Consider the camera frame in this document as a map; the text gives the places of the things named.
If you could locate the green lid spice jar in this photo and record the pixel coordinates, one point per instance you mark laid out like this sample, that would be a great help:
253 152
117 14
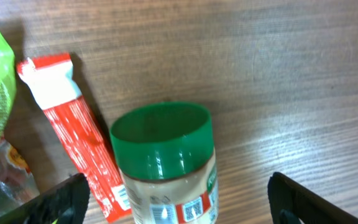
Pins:
166 155

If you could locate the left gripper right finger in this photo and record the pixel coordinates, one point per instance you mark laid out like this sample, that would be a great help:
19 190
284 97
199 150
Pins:
291 202

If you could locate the red stick packet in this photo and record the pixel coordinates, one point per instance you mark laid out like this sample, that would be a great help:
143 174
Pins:
50 80

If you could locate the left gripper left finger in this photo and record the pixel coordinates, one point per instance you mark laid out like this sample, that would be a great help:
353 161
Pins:
65 203

